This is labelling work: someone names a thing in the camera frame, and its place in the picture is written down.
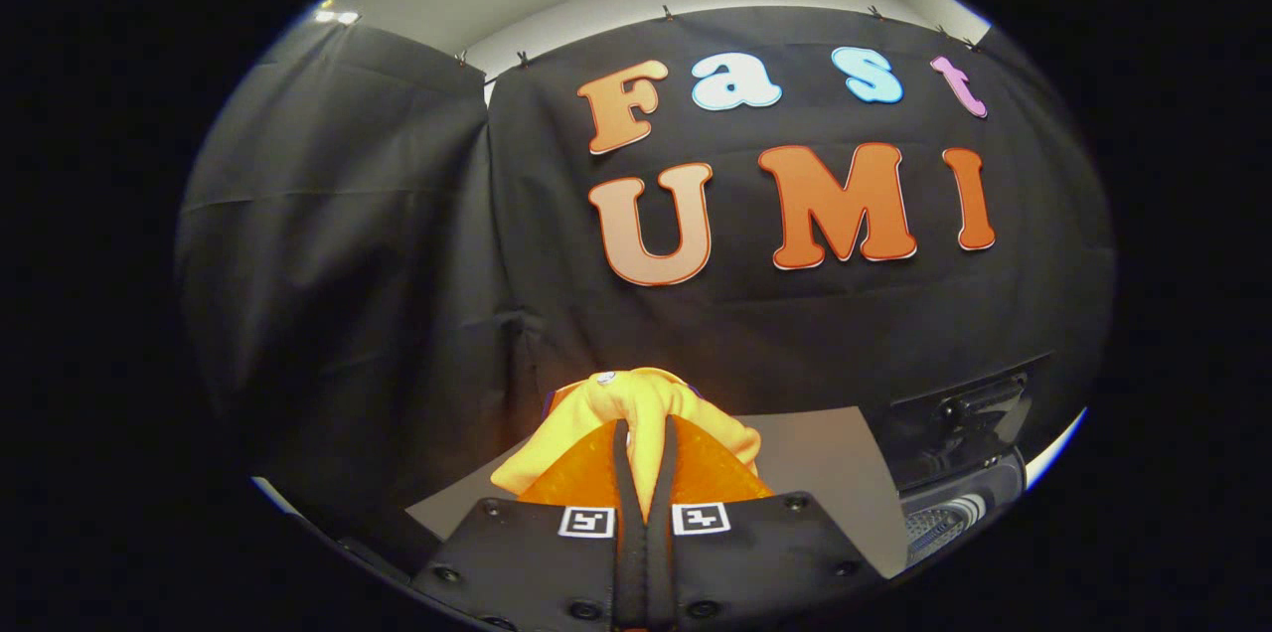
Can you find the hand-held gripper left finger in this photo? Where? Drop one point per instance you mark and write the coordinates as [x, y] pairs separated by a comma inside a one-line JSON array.
[[628, 562]]

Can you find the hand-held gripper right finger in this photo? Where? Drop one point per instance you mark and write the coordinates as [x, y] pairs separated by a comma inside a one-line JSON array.
[[661, 562]]

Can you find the yellow polo shirt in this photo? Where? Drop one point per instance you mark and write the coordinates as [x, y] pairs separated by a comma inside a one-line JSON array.
[[636, 398]]

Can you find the dark glass washing machine lid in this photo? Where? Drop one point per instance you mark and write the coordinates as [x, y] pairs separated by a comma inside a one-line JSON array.
[[964, 413]]

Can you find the row of black cloth clips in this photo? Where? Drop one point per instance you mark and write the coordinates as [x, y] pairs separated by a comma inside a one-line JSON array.
[[522, 58]]

